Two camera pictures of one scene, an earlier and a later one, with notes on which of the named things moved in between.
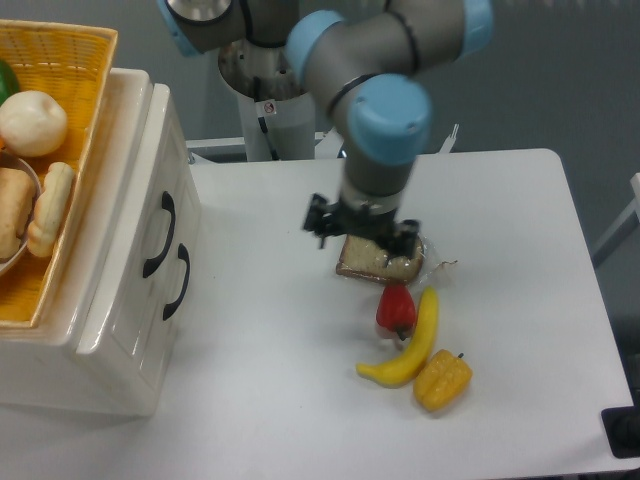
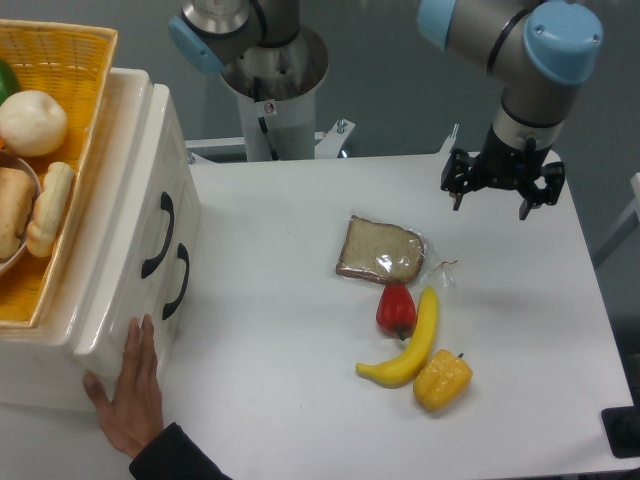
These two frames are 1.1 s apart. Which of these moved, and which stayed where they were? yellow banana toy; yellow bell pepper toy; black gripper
Moved: black gripper
Stayed: yellow banana toy; yellow bell pepper toy
